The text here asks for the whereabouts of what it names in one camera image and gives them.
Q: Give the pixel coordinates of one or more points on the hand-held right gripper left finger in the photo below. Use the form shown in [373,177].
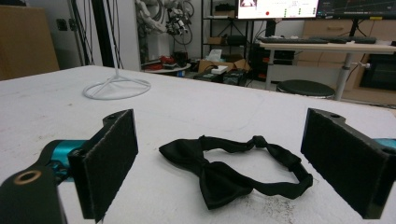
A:
[106,161]

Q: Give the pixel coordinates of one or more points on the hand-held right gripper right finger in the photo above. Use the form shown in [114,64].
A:
[345,165]

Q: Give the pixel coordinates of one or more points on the black bow tie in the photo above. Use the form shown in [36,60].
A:
[230,174]

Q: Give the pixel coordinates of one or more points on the black round stool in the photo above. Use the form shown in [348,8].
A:
[305,88]

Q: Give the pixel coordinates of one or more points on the light wooden desk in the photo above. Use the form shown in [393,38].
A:
[327,49]

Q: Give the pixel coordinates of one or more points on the black vertical pole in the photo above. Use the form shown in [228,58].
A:
[102,32]

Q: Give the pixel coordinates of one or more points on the black keyboard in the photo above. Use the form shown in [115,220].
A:
[289,40]

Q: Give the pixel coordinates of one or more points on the brown wooden board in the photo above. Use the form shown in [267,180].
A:
[25,40]

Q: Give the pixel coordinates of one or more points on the open cardboard box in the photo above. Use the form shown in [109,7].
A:
[223,64]

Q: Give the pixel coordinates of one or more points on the dark computer monitor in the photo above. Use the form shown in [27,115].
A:
[358,7]

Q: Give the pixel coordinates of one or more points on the black metal shelf rack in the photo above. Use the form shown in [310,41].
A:
[224,28]

